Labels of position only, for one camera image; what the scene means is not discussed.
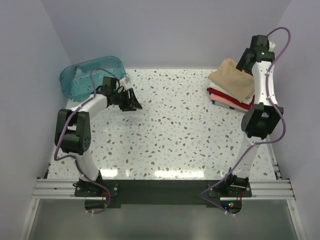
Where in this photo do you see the beige t shirt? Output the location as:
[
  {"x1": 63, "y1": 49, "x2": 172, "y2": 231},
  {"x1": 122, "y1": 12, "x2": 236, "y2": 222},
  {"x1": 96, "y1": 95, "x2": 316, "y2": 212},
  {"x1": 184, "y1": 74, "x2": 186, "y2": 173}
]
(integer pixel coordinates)
[{"x1": 208, "y1": 58, "x2": 255, "y2": 102}]

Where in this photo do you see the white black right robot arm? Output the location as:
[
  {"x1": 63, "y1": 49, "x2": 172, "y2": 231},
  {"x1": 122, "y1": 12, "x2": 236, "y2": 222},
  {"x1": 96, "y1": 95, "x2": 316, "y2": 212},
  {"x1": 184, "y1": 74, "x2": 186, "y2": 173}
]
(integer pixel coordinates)
[{"x1": 213, "y1": 35, "x2": 284, "y2": 197}]

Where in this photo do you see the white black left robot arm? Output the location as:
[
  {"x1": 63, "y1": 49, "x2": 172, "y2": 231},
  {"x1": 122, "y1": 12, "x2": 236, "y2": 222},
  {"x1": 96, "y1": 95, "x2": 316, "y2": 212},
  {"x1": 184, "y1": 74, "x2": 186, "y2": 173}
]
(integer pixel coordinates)
[{"x1": 53, "y1": 77, "x2": 143, "y2": 198}]

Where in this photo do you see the teal transparent plastic bin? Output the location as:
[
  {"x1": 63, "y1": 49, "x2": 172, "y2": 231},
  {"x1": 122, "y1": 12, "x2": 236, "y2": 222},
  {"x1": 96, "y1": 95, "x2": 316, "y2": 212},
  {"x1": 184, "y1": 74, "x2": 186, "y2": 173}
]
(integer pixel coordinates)
[{"x1": 59, "y1": 56, "x2": 126, "y2": 102}]

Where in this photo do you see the cream folded t shirt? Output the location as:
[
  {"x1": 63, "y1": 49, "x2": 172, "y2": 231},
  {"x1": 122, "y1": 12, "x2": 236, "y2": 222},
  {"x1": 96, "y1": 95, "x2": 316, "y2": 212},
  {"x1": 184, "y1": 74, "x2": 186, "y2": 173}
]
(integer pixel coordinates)
[{"x1": 242, "y1": 94, "x2": 255, "y2": 105}]

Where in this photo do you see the red folded t shirt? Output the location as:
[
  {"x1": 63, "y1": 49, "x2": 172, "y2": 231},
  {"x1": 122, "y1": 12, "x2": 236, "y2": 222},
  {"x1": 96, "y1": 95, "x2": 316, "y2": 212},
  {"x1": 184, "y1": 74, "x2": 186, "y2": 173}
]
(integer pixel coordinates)
[{"x1": 206, "y1": 87, "x2": 243, "y2": 103}]

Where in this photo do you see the pink folded t shirt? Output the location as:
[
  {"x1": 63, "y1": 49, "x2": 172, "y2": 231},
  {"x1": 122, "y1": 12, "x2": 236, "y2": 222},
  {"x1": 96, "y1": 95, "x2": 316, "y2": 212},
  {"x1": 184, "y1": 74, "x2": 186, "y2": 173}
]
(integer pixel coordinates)
[{"x1": 210, "y1": 93, "x2": 253, "y2": 112}]

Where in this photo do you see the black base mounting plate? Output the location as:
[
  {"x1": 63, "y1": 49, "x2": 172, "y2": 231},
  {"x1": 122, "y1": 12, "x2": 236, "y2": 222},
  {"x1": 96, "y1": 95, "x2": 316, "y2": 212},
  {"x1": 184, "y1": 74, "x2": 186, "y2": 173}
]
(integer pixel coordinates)
[{"x1": 73, "y1": 179, "x2": 252, "y2": 213}]

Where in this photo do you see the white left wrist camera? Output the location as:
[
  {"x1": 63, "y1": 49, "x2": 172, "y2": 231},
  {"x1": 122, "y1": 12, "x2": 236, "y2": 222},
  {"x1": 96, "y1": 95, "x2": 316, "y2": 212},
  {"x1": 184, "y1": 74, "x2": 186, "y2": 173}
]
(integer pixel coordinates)
[{"x1": 119, "y1": 77, "x2": 131, "y2": 90}]

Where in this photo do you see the aluminium front rail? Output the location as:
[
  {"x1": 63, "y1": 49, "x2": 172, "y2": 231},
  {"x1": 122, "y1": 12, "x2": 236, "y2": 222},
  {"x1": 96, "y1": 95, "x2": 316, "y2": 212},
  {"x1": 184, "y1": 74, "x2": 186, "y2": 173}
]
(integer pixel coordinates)
[{"x1": 31, "y1": 179, "x2": 295, "y2": 200}]

